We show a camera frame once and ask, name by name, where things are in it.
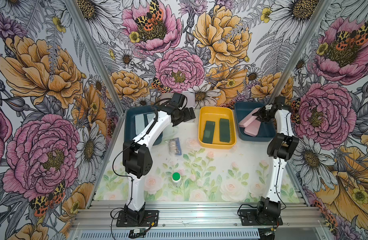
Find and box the pink pencil case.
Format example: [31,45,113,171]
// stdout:
[238,108,261,128]
[244,120,261,137]

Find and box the silver metal first-aid case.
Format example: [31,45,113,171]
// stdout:
[158,93,195,116]

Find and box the teal storage tray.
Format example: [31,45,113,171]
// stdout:
[234,101,277,142]
[124,106,155,142]

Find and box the light blue pencil case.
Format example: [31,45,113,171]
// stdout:
[147,113,156,125]
[135,114,145,135]

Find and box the dark green pencil case slanted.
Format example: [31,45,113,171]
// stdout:
[202,121,215,144]

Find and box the dark green pencil case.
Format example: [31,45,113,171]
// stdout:
[219,118,230,143]

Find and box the yellow storage tray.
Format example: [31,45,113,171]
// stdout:
[198,106,237,150]

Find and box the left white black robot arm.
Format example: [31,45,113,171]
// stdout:
[122,103,195,225]

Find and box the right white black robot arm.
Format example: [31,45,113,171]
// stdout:
[255,96,299,225]

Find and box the small clear packet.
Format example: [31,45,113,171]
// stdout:
[168,138,182,156]

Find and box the green cap white bottle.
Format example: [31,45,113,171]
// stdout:
[172,172,182,187]

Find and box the floral table mat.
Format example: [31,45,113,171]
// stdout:
[93,131,300,203]

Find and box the small green circuit board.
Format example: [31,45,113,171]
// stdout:
[128,229,145,239]

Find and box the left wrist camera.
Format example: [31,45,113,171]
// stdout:
[170,93,186,109]

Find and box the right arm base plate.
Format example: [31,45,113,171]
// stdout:
[237,209,283,227]

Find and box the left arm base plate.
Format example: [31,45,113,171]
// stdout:
[116,210,160,228]

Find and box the aluminium front rail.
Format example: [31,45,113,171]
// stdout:
[71,201,325,230]

